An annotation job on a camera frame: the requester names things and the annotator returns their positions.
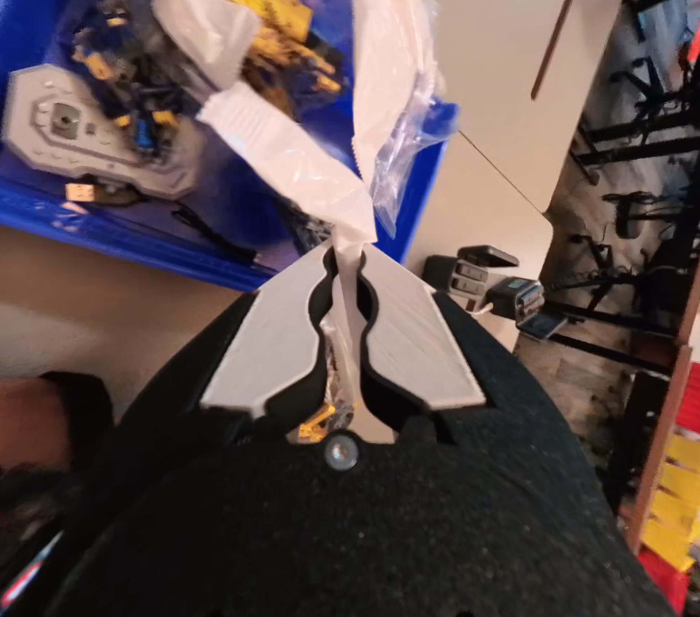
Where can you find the grey hexagonal plate piece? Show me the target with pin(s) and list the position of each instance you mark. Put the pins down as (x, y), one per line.
(38, 97)

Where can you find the clear bag of grey pieces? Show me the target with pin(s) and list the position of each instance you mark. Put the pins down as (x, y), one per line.
(415, 152)

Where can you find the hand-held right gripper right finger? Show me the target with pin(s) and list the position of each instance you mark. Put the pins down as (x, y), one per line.
(421, 343)

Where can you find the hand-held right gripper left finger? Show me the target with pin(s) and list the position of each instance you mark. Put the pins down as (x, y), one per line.
(262, 343)

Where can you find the red pad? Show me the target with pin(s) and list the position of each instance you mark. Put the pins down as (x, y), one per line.
(661, 584)

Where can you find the yellow pad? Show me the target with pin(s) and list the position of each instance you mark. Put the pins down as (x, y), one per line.
(672, 507)

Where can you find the heap of dark mixed pieces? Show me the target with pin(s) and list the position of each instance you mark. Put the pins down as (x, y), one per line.
(131, 81)

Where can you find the wooden bench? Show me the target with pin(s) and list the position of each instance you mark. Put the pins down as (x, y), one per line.
(661, 409)

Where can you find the blue plastic bin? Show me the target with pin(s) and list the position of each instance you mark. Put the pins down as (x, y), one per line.
(54, 223)

